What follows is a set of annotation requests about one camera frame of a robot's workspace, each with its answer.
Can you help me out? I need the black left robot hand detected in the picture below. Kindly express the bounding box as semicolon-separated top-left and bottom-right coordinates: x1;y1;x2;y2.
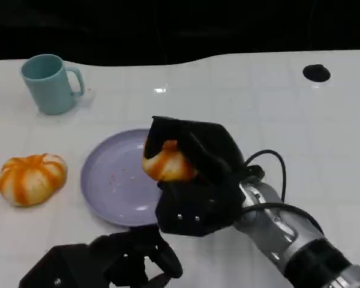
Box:
18;224;184;288

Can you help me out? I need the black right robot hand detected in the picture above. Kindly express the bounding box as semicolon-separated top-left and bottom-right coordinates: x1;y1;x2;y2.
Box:
143;115;247;238

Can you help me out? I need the orange white toy bread roll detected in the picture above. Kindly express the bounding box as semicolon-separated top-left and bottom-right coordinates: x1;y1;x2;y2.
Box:
142;139;199;182
0;153;68;207

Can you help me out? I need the lilac plate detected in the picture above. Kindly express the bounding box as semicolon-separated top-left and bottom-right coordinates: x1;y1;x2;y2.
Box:
80;128;164;227

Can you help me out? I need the black round table hole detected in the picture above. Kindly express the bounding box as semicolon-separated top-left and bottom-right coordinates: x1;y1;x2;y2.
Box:
302;64;331;82

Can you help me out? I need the pale green mug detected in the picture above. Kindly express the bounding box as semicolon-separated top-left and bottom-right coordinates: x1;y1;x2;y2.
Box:
20;54;85;116

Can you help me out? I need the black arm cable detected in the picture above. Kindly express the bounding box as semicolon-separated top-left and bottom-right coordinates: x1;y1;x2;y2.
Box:
241;149;325;233

